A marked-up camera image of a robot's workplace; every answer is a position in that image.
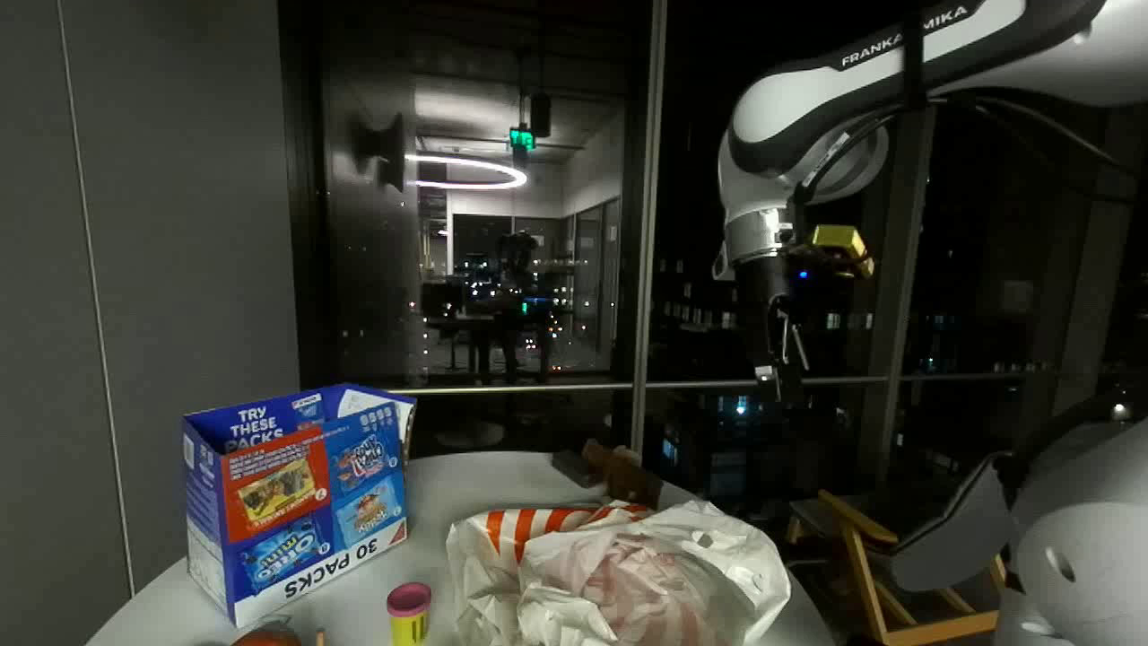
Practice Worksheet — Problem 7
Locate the metal window frame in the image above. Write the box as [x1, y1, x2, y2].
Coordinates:
[381, 0, 1052, 467]

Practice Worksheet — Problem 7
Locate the thin wall cable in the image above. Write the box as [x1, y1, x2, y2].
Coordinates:
[53, 0, 137, 593]

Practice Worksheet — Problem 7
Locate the yellow container pink lid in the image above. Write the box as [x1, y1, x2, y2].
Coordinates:
[385, 577, 436, 646]

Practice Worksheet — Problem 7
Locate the wooden folding stand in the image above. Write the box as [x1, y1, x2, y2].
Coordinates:
[782, 483, 1005, 646]

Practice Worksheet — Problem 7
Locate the white orange striped plastic bag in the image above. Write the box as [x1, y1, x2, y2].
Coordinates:
[446, 497, 796, 646]

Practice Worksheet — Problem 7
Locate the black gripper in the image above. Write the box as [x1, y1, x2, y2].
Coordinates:
[734, 250, 807, 406]

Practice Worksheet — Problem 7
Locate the blue snack variety box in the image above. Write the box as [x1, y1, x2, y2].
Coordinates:
[179, 384, 419, 627]

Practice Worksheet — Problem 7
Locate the small brown round object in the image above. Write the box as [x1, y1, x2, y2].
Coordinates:
[228, 616, 303, 646]

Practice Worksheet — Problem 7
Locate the ring ceiling light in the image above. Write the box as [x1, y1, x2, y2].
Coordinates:
[401, 146, 532, 198]

